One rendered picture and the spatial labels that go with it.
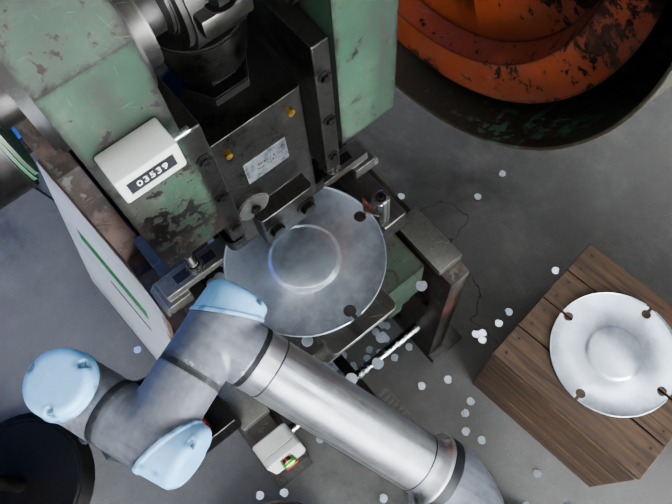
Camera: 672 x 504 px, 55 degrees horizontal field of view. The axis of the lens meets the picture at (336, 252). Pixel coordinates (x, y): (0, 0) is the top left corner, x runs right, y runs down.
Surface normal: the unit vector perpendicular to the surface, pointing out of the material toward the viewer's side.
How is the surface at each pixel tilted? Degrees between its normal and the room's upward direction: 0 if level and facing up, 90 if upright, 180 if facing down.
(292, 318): 0
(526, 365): 0
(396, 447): 29
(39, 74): 45
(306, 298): 0
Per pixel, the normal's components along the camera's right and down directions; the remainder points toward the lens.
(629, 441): -0.05, -0.38
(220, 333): 0.29, -0.18
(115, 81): 0.62, 0.71
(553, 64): -0.78, 0.59
